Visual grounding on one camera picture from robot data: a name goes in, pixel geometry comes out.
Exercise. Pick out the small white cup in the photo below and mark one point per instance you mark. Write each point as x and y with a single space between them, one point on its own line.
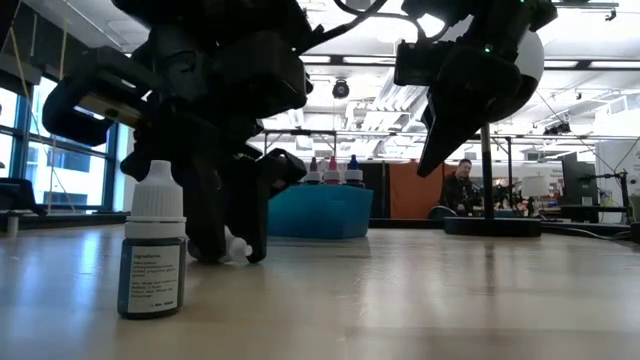
12 226

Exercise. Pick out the dark office chair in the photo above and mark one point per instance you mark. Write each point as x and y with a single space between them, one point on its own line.
15 195

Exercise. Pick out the black computer monitor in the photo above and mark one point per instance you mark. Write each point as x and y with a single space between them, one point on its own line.
577 175

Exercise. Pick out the blue food coloring bottle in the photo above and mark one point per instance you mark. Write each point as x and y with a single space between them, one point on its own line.
353 172

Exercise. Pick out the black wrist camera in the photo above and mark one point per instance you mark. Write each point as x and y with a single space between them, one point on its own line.
420 62
75 100

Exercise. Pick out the orange partition panel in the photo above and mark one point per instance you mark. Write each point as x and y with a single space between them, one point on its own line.
412 192

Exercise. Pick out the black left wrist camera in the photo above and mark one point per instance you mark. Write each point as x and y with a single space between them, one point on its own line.
75 100

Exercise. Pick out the purple tip food coloring bottle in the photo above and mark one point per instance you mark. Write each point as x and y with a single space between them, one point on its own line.
313 172

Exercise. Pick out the black ceiling spotlight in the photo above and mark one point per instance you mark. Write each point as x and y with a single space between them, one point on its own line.
340 89

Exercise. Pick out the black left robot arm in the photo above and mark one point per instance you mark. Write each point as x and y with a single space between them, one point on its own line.
225 20

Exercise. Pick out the ceiling light strip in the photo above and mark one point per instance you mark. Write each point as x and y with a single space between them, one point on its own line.
565 64

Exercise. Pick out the blue plastic bin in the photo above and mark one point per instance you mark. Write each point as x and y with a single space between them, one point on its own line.
320 212

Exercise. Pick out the dark labelled bottle white cap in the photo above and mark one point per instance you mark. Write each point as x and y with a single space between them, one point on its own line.
150 280
236 247

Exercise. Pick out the blue window frame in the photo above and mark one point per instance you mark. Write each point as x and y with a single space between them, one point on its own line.
20 150

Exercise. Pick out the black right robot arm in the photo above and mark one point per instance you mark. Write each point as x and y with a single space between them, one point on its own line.
490 20

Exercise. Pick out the person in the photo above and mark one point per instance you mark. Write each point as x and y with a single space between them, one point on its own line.
457 192

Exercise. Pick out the white background sign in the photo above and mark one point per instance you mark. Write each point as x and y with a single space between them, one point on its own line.
535 186

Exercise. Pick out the black metal frame rig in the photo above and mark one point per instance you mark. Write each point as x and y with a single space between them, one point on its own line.
300 132

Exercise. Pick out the red food coloring bottle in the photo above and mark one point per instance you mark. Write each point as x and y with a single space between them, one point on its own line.
332 172

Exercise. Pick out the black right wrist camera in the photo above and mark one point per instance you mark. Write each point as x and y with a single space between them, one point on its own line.
420 62

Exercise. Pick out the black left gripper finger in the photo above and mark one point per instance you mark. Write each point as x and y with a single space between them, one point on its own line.
250 200
205 210

